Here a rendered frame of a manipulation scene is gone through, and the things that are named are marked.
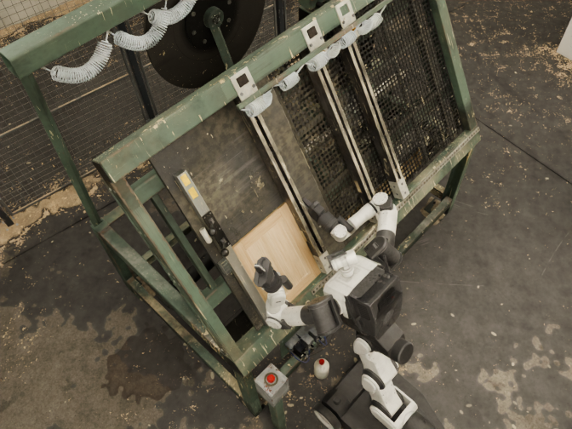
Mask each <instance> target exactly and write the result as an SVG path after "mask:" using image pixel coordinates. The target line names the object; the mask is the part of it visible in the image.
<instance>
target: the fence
mask: <svg viewBox="0 0 572 429"><path fill-rule="evenodd" d="M183 174H186V176H187V177H188V179H189V181H190V182H191V183H190V184H189V185H187V186H185V185H184V183H183V182H182V180H181V178H180V177H181V176H182V175H183ZM173 176H174V178H175V180H176V181H177V183H178V184H179V186H180V188H181V190H182V191H183V192H184V194H185V195H186V198H187V199H188V201H189V203H190V204H191V206H192V207H193V209H194V210H195V212H196V214H197V216H198V218H199V219H200V221H202V223H203V225H204V227H205V229H206V230H207V232H208V231H209V228H208V226H207V225H206V223H205V222H204V220H203V218H202V217H203V216H204V215H205V214H207V213H208V212H209V208H208V206H207V204H206V203H205V202H204V200H203V198H202V196H201V195H200V193H199V191H198V190H197V188H196V186H195V185H194V183H193V181H192V179H191V177H190V176H189V174H188V173H187V172H186V170H184V169H182V170H180V171H179V172H178V173H176V174H175V175H173ZM192 187H194V189H195V191H196V192H197V194H198V196H197V197H196V198H194V199H193V198H192V196H191V194H190V193H189V191H188V190H189V189H191V188H192ZM211 238H212V240H213V241H214V243H215V245H216V247H217V248H218V250H219V251H221V248H220V245H219V244H218V243H217V241H216V240H215V238H214V237H211ZM227 249H228V250H229V255H228V256H227V257H224V256H223V258H225V259H226V260H227V261H228V263H229V264H230V266H231V268H232V270H233V271H232V273H233V274H234V276H235V277H236V279H237V280H238V282H239V284H240V285H241V287H242V288H243V291H244V292H245V294H246V295H247V296H248V298H249V300H250V302H251V303H252V305H253V307H254V308H255V310H256V311H257V313H258V314H259V316H260V318H261V320H262V321H263V323H264V324H265V325H266V326H268V327H270V326H269V325H268V324H267V323H266V319H267V316H266V303H265V302H264V301H263V299H262V297H261V296H260V293H259V291H258V290H257V288H256V287H255V285H254V283H253V282H252V280H251V278H250V277H249V274H248V273H247V272H246V270H245V269H244V267H243V265H242V263H241V261H240V260H239V259H238V257H237V255H236V253H235V252H234V250H233V248H232V246H231V245H229V246H228V247H227Z"/></svg>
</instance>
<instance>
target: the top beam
mask: <svg viewBox="0 0 572 429"><path fill-rule="evenodd" d="M342 1H343V0H330V1H329V2H327V3H325V4H324V5H323V6H322V7H320V8H319V9H317V10H315V11H314V12H312V13H311V14H309V15H308V16H307V17H305V18H304V19H302V20H300V21H299V22H297V23H296V24H294V25H293V26H291V27H290V28H289V29H287V30H286V31H284V32H283V33H281V34H280V35H278V36H277V37H275V38H273V39H272V40H271V41H270V42H268V43H266V44H265V45H263V46H262V47H260V48H259V49H257V50H255V52H253V53H252V54H250V55H248V56H247V57H245V58H244V59H242V60H240V61H239V62H238V63H237V64H235V65H234V66H232V67H230V68H229V69H227V70H226V71H224V72H222V73H221V74H220V75H219V76H217V77H215V78H214V79H212V80H211V81H209V82H208V83H206V84H204V85H203V86H202V87H201V88H199V89H197V90H196V91H195V92H193V93H192V94H190V95H188V96H187V97H186V98H185V99H183V100H181V101H180V102H178V103H177V104H175V105H174V106H172V107H170V108H169V109H168V110H167V111H165V112H163V113H162V114H160V115H159V116H157V117H155V118H154V119H152V120H151V121H150V122H149V123H147V124H145V125H144V126H142V127H141V128H139V129H137V130H136V131H134V133H132V134H130V135H129V136H127V137H126V138H124V139H123V140H121V141H119V142H118V143H117V144H116V145H114V146H112V147H111V148H109V149H108V150H106V151H105V152H103V153H102V154H100V155H99V156H98V157H96V158H95V159H93V160H92V163H93V165H94V166H95V167H96V169H97V170H98V171H99V173H100V175H101V176H102V178H103V179H104V180H105V181H108V182H110V183H116V182H117V181H119V180H121V179H122V178H123V177H124V176H125V175H127V174H129V173H130V172H131V171H133V170H134V169H136V168H138V167H139V166H140V165H141V164H143V163H144V162H145V161H147V160H148V159H150V158H151V157H153V156H154V155H156V154H157V153H159V152H160V151H161V150H162V149H164V148H165V147H167V146H168V145H170V144H171V143H173V142H174V141H175V140H177V139H179V138H180V137H181V136H182V135H183V134H185V133H187V132H188V131H190V130H191V129H193V128H194V127H196V126H197V125H198V124H200V123H201V122H202V121H204V120H205V119H206V118H208V117H210V116H211V115H212V114H214V113H215V112H217V111H218V110H219V109H220V108H222V107H223V106H225V105H226V104H228V103H229V102H231V101H232V100H234V99H235V98H237V97H238V95H237V92H236V90H235V89H234V87H233V85H232V82H231V79H230V77H231V76H233V75H234V74H236V73H237V72H239V71H241V70H242V69H243V68H244V67H246V66H247V67H248V69H249V72H250V74H251V76H252V78H253V79H254V82H255V83H258V82H259V81H260V80H262V79H263V78H264V77H266V76H268V75H269V74H270V73H272V72H274V71H275V70H277V69H278V68H279V67H280V66H282V65H283V64H285V63H286V62H287V61H289V60H291V59H292V58H293V57H295V56H296V55H297V54H299V53H300V52H301V51H303V50H304V49H306V48H307V44H306V40H305V38H304V36H303V34H302V31H301V29H302V28H303V27H305V26H307V25H308V24H310V23H311V22H313V21H314V20H317V23H318V26H319V28H320V31H321V33H322V36H324V35H326V34H327V33H329V32H330V31H332V30H333V29H335V28H336V27H337V26H338V25H340V20H339V18H338V15H337V13H336V11H335V6H336V5H337V4H339V3H340V2H342ZM373 1H374V0H350V2H351V5H352V9H353V12H354V14H355V13H357V12H358V11H359V10H361V9H363V8H364V7H365V6H367V5H368V4H370V3H372V2H373Z"/></svg>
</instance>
